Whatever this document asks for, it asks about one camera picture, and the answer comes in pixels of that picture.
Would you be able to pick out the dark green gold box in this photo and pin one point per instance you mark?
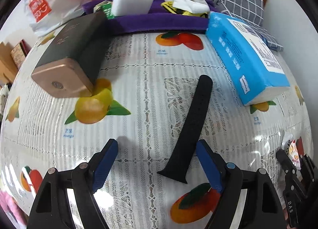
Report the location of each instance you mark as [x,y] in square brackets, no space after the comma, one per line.
[70,65]

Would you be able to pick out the orange print snack packet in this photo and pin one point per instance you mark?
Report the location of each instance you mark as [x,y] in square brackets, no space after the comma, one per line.
[293,148]

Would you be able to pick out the brown patterned box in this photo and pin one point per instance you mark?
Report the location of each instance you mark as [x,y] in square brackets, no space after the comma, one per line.
[19,53]

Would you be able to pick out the white foam sponge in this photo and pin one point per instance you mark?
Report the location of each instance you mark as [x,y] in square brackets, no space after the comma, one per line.
[130,7]

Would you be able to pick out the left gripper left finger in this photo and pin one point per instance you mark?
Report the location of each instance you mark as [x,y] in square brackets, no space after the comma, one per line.
[100,165]

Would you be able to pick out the yellow black cloth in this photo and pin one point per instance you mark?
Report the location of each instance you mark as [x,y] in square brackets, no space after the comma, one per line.
[168,6]

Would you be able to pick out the green snack packet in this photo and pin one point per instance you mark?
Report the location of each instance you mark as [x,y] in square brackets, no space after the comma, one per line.
[105,7]

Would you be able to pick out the wooden furniture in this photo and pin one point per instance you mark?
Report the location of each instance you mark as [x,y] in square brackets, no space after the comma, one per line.
[8,68]

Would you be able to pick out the blue tissue pack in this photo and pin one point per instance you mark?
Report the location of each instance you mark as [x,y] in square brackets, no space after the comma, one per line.
[256,73]

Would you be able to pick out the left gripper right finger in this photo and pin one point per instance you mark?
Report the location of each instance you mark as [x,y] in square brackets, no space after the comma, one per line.
[213,166]

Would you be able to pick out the purple fabric storage tray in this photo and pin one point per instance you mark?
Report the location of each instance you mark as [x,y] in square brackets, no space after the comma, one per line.
[157,20]

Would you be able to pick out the fruit print lace tablecloth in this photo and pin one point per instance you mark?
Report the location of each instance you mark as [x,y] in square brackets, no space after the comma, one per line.
[156,84]

